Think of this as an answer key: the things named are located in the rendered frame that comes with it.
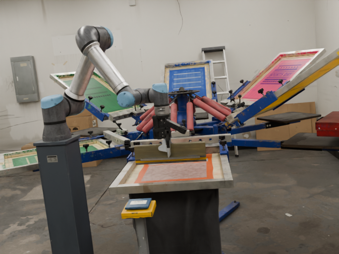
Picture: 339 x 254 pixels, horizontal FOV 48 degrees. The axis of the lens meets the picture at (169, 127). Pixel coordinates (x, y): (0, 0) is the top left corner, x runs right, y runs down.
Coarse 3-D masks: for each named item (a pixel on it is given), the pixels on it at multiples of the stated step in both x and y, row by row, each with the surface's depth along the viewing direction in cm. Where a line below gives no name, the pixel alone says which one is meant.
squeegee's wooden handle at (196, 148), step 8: (152, 144) 190; (160, 144) 189; (176, 144) 187; (184, 144) 187; (192, 144) 186; (200, 144) 186; (136, 152) 190; (144, 152) 189; (152, 152) 189; (160, 152) 189; (176, 152) 188; (184, 152) 187; (192, 152) 187; (200, 152) 187; (136, 160) 190
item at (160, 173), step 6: (144, 168) 221; (150, 168) 219; (156, 168) 218; (162, 168) 217; (168, 168) 216; (174, 168) 215; (144, 174) 208; (150, 174) 207; (156, 174) 206; (162, 174) 205; (168, 174) 204; (174, 174) 203; (138, 180) 198; (144, 180) 197; (150, 180) 196; (156, 180) 195; (162, 180) 194; (168, 180) 193
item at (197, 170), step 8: (208, 160) 225; (184, 168) 213; (192, 168) 211; (200, 168) 210; (208, 168) 208; (176, 176) 199; (184, 176) 197; (192, 176) 196; (200, 176) 195; (208, 176) 194
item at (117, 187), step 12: (132, 168) 218; (228, 168) 192; (120, 180) 189; (192, 180) 178; (204, 180) 176; (216, 180) 174; (228, 180) 174; (120, 192) 179; (132, 192) 179; (144, 192) 178
